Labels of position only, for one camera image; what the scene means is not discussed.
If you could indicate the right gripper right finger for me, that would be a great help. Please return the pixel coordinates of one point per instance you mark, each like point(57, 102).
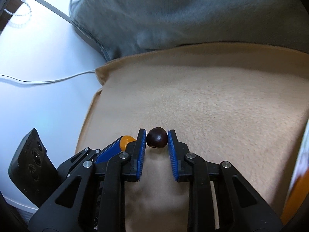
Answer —
point(220, 198)

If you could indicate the grey cushion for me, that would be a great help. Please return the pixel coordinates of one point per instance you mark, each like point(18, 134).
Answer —
point(128, 27)

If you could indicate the dark cherry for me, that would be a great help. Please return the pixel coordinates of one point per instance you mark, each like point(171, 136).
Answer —
point(157, 138)

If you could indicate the beige fleece blanket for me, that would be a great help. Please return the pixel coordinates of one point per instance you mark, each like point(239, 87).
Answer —
point(244, 103)

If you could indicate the small orange kumquat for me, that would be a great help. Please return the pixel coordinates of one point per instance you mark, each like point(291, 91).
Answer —
point(125, 140)

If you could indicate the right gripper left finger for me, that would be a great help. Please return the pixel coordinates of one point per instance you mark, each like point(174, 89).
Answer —
point(127, 166)

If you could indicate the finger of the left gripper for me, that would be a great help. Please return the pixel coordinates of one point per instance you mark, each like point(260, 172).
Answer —
point(109, 151)

